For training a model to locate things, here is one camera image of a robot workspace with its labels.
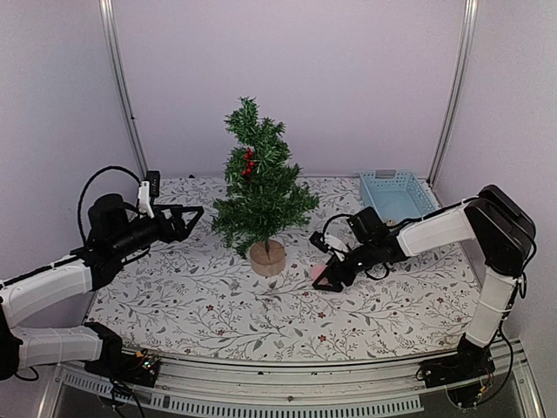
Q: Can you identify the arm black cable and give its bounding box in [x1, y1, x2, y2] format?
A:
[321, 212, 393, 282]
[77, 165, 144, 245]

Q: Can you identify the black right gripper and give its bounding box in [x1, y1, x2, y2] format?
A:
[313, 240, 379, 293]

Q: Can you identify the floral patterned table mat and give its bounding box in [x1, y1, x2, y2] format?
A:
[88, 178, 480, 362]

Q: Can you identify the wooden tree stump base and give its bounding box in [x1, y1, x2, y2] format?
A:
[249, 239, 286, 277]

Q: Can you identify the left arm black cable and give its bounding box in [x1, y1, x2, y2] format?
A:
[77, 165, 144, 245]

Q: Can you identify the front aluminium rail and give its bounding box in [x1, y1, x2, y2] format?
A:
[38, 340, 549, 417]

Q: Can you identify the pink pompom ornament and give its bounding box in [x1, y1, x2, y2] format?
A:
[310, 264, 327, 283]

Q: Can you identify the right aluminium corner post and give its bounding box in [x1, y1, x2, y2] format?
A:
[427, 0, 479, 187]

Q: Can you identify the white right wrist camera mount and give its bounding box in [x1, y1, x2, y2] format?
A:
[309, 231, 350, 254]

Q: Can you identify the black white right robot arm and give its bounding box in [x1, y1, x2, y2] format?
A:
[310, 185, 538, 380]

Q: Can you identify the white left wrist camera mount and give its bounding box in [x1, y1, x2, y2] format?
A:
[137, 171, 161, 219]

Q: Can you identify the aluminium corner post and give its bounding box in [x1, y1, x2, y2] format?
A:
[427, 0, 479, 187]
[98, 0, 149, 177]

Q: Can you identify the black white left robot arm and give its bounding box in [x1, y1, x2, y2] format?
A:
[1, 193, 204, 383]

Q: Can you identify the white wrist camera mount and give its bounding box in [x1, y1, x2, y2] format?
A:
[309, 231, 350, 254]
[137, 171, 161, 219]

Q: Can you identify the left aluminium corner post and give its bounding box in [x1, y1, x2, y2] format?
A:
[98, 0, 149, 177]

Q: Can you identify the small red berry sprig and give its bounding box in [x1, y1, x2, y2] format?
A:
[241, 148, 256, 180]

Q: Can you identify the light blue plastic basket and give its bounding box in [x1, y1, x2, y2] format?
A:
[359, 170, 439, 222]

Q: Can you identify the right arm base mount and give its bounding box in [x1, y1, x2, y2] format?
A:
[414, 331, 514, 410]

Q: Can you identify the small green christmas tree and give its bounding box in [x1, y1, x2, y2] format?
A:
[211, 97, 319, 259]

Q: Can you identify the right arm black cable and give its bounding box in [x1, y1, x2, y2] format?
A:
[321, 212, 393, 282]

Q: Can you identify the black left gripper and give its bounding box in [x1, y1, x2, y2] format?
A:
[111, 205, 205, 259]

